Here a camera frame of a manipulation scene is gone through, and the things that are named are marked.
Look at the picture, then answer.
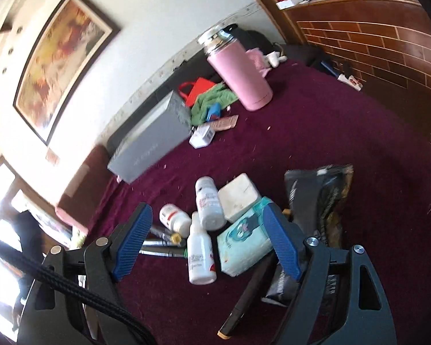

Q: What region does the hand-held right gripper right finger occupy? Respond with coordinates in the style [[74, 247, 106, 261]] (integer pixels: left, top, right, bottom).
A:
[[262, 203, 397, 345]]

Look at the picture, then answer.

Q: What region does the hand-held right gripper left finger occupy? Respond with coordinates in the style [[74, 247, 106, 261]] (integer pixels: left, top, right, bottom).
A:
[[16, 202, 155, 345]]

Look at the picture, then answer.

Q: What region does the teal tissue pack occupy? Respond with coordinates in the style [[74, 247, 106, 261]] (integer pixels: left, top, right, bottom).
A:
[[216, 197, 284, 277]]

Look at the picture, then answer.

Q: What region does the small white red-label bottle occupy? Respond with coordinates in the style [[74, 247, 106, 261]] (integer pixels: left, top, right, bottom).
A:
[[159, 204, 192, 234]]

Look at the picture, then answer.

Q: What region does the black snack packet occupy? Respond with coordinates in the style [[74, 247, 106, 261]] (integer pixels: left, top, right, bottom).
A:
[[262, 164, 354, 308]]

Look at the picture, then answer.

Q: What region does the black marker orange tip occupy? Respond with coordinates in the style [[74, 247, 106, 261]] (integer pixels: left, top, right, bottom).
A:
[[217, 252, 277, 340]]

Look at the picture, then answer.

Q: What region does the white spray bottle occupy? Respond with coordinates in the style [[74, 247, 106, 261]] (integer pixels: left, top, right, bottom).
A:
[[187, 211, 217, 285]]

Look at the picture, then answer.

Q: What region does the large white medicine bottle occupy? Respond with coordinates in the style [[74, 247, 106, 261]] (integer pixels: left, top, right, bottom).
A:
[[195, 176, 226, 231]]

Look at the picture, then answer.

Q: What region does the grey cardboard box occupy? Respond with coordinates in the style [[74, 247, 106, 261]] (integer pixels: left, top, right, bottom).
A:
[[107, 91, 192, 184]]

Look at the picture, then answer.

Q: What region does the white charger box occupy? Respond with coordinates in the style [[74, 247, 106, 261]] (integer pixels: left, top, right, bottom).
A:
[[189, 125, 216, 149]]

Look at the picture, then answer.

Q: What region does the small brown packet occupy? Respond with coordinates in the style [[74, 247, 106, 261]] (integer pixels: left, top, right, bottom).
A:
[[210, 114, 238, 130]]

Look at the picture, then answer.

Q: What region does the small blue plastic item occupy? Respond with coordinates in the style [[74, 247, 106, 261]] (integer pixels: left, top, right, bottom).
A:
[[206, 103, 223, 121]]

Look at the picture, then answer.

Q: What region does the green cloth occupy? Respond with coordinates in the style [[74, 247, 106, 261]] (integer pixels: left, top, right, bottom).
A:
[[190, 83, 238, 124]]

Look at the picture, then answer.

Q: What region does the black sofa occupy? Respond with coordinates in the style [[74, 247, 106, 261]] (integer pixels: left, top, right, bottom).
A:
[[106, 24, 327, 152]]

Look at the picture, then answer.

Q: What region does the red bag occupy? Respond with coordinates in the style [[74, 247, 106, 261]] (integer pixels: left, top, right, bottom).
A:
[[178, 78, 216, 108]]

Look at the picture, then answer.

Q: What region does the pink thermos bottle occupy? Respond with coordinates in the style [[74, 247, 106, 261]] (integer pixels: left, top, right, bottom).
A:
[[197, 27, 274, 112]]

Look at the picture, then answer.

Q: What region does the white red small packet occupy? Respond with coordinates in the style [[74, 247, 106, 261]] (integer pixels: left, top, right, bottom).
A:
[[338, 73, 363, 90]]

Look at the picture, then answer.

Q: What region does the pink cloth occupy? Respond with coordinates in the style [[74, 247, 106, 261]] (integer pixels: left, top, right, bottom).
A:
[[246, 48, 270, 78]]

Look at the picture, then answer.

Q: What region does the framed painting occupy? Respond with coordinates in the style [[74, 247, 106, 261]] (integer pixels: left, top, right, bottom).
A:
[[12, 0, 122, 146]]

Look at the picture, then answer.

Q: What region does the wooden cabinet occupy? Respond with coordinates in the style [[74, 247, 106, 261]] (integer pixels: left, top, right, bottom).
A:
[[233, 0, 431, 148]]

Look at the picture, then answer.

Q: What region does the black braided cable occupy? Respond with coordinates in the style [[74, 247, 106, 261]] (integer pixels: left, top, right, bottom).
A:
[[0, 235, 157, 345]]

